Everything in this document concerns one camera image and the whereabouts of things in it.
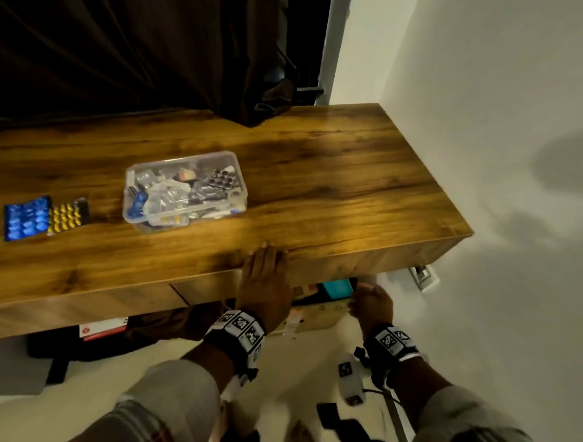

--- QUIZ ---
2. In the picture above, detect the person's right hand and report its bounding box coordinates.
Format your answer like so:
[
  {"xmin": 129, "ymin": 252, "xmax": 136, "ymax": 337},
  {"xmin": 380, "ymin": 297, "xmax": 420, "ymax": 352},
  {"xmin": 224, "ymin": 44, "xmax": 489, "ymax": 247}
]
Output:
[{"xmin": 348, "ymin": 283, "xmax": 394, "ymax": 336}]

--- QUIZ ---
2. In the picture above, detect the yellow pill blister pack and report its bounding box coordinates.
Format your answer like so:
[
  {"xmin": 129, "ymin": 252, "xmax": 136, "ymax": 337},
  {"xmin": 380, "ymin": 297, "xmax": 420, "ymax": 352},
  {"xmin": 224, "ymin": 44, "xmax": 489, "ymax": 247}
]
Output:
[{"xmin": 47, "ymin": 199, "xmax": 90, "ymax": 237}]

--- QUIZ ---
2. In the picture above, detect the patterned cardboard box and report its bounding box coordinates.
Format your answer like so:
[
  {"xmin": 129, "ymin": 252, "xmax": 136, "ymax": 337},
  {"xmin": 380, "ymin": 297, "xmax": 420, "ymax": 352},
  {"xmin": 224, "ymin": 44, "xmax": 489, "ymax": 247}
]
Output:
[{"xmin": 268, "ymin": 284, "xmax": 352, "ymax": 337}]

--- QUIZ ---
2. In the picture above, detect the person's right forearm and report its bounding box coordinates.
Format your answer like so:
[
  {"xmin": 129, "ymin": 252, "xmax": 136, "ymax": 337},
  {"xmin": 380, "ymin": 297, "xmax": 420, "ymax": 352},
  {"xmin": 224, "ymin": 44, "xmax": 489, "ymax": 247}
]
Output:
[{"xmin": 391, "ymin": 359, "xmax": 534, "ymax": 442}]

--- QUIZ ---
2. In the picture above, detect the person's black clothing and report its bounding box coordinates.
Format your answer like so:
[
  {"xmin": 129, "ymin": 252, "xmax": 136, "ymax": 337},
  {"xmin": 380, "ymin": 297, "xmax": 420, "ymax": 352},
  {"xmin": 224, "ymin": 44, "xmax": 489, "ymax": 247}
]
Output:
[{"xmin": 316, "ymin": 403, "xmax": 388, "ymax": 442}]

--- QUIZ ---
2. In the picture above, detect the brown curtain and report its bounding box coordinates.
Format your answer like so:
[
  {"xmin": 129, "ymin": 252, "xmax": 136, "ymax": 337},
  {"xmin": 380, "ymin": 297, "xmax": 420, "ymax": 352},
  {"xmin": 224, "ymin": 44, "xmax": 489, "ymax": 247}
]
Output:
[{"xmin": 0, "ymin": 0, "xmax": 330, "ymax": 128}]

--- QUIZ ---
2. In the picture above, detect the black bag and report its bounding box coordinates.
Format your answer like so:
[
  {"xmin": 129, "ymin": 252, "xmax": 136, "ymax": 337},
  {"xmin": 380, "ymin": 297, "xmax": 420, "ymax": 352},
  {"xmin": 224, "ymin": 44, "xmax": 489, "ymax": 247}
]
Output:
[{"xmin": 26, "ymin": 305, "xmax": 228, "ymax": 384}]

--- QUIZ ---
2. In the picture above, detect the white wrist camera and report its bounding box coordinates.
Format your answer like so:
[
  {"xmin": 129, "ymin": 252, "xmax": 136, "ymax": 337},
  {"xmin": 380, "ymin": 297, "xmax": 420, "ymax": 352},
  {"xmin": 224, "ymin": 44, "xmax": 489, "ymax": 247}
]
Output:
[
  {"xmin": 220, "ymin": 373, "xmax": 248, "ymax": 403},
  {"xmin": 338, "ymin": 359, "xmax": 367, "ymax": 407}
]

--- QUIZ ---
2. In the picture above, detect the blue blister pack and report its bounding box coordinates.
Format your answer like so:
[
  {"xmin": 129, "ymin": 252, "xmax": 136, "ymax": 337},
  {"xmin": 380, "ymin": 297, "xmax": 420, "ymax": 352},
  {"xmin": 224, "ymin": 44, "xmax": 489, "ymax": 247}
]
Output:
[{"xmin": 3, "ymin": 195, "xmax": 52, "ymax": 242}]

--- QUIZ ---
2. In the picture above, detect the clear plastic medicine box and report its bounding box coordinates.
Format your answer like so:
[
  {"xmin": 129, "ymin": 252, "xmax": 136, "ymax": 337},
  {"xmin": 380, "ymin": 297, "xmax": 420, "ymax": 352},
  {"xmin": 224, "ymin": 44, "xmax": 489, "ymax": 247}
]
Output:
[{"xmin": 121, "ymin": 151, "xmax": 248, "ymax": 234}]

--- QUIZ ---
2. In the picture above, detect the white window frame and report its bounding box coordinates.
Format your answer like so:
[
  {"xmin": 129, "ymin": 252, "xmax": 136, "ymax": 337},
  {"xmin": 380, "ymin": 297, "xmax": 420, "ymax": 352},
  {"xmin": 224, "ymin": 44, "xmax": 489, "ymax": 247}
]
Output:
[{"xmin": 316, "ymin": 0, "xmax": 352, "ymax": 106}]

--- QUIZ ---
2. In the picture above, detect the person's left forearm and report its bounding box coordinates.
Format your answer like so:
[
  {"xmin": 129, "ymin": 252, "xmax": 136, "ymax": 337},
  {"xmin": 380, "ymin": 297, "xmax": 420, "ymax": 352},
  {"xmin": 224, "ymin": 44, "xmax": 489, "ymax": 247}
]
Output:
[{"xmin": 68, "ymin": 341, "xmax": 237, "ymax": 442}]

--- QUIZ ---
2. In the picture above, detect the white red carton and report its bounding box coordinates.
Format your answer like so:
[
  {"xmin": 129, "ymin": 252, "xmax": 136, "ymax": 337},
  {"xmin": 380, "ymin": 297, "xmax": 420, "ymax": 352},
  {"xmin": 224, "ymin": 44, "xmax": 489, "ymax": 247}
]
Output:
[{"xmin": 80, "ymin": 318, "xmax": 129, "ymax": 341}]

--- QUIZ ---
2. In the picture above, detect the white wall socket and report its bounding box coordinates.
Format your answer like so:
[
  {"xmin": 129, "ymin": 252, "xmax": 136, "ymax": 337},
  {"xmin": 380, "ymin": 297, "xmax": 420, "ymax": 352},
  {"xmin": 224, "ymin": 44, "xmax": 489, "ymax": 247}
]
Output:
[{"xmin": 409, "ymin": 265, "xmax": 441, "ymax": 292}]

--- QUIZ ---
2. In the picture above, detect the blue plastic container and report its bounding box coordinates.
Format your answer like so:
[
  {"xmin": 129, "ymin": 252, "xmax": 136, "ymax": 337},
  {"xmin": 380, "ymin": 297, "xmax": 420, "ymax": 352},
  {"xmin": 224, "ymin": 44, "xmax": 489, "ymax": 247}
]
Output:
[{"xmin": 322, "ymin": 278, "xmax": 356, "ymax": 298}]

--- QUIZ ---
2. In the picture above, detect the pile of medicine strips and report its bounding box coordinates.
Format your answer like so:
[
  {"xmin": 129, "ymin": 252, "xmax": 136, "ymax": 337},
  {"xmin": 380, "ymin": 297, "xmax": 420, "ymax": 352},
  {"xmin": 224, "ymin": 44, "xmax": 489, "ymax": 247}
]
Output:
[{"xmin": 126, "ymin": 157, "xmax": 245, "ymax": 228}]

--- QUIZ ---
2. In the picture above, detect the black camera cable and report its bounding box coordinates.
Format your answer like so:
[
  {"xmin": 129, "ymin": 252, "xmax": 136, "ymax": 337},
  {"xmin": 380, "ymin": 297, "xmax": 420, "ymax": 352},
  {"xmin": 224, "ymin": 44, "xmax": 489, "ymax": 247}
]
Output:
[{"xmin": 364, "ymin": 387, "xmax": 403, "ymax": 407}]

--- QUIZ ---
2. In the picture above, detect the person's left hand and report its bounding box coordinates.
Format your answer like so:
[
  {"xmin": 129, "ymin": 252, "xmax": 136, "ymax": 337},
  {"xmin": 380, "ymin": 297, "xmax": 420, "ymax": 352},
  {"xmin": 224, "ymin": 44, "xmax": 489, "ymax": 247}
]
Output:
[{"xmin": 236, "ymin": 242, "xmax": 295, "ymax": 333}]

